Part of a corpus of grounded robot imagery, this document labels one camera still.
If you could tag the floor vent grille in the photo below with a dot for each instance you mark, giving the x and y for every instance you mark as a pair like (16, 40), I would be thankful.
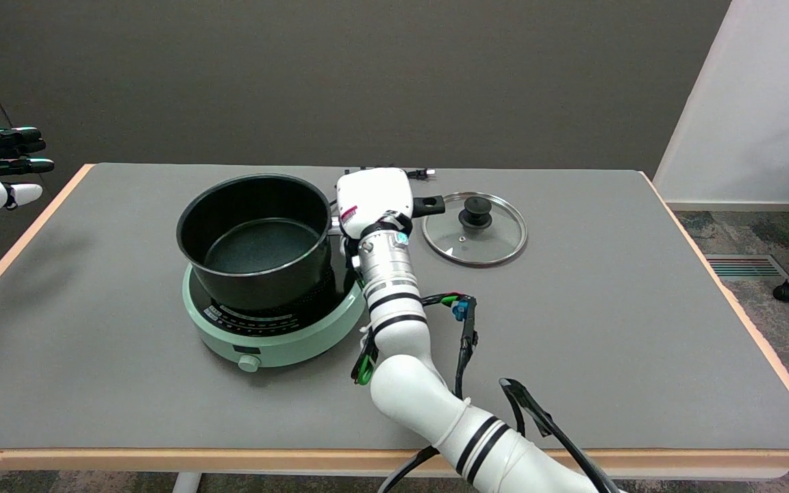
(744, 266)

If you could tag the glass pot lid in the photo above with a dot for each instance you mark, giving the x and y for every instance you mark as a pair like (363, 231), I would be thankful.
(497, 239)

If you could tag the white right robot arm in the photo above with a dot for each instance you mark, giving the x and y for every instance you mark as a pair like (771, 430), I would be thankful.
(408, 370)

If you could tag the black soup pot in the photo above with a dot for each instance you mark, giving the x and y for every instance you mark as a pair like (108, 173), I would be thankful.
(257, 267)

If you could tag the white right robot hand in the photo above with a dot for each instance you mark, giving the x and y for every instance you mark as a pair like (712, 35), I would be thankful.
(375, 195)

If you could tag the white table leg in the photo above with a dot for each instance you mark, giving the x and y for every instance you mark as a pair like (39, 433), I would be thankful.
(186, 483)

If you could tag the grey table mat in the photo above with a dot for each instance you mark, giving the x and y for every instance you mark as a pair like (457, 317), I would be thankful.
(127, 383)

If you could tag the green round induction stove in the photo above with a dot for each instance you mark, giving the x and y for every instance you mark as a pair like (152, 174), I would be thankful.
(285, 339)

